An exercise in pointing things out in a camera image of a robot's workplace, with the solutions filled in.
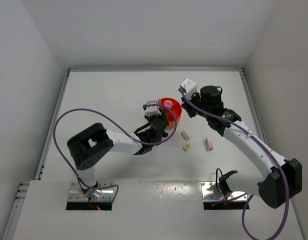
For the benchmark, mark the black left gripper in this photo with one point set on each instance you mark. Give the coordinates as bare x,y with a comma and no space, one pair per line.
162,116

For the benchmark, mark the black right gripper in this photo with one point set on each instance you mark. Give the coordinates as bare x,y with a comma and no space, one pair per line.
187,109

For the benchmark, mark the pink capped clear tube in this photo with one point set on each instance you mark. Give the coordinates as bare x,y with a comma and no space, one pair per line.
168,104

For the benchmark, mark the pale pink eraser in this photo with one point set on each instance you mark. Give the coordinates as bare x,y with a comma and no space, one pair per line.
209,144

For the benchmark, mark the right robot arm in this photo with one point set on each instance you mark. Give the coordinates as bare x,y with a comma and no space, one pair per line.
281,179

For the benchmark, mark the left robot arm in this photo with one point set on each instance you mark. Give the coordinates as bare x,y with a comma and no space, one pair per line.
90,145

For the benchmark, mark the orange round desk organizer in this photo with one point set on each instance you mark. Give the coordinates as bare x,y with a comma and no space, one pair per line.
176,110

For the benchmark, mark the grey eraser block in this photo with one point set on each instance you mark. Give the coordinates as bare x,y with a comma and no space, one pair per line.
185,135

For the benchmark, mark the small yellow eraser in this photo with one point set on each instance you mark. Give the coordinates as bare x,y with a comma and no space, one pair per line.
186,147

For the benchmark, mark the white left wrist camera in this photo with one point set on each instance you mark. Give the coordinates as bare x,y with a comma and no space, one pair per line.
151,110

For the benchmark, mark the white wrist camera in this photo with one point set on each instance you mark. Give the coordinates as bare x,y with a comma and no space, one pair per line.
151,110
189,87

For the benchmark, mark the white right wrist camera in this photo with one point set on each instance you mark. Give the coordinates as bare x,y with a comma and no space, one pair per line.
189,87

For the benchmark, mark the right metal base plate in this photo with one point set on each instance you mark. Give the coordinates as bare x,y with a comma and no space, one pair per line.
211,194

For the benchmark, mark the metal base plate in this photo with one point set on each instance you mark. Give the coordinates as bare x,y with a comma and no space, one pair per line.
105,192
211,194

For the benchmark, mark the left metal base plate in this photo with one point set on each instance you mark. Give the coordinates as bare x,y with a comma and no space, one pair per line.
105,192

